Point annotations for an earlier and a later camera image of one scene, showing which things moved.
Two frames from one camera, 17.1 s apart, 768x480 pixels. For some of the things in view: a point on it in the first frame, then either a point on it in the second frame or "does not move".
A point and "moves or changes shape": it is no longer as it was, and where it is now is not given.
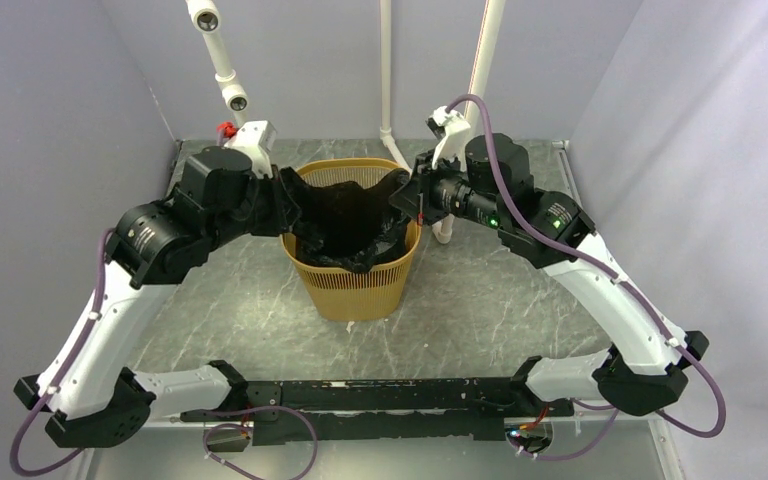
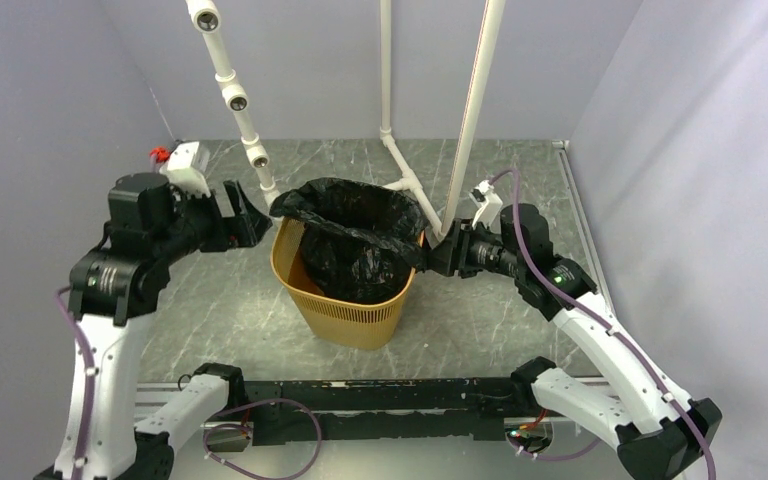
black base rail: x=469 y=408 does not move
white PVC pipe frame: x=235 y=101 does not move
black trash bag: x=349 y=227 moves or changes shape
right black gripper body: x=435 y=188 → x=466 y=238
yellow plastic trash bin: x=330 y=292 → x=367 y=325
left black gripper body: x=263 y=212 → x=207 y=228
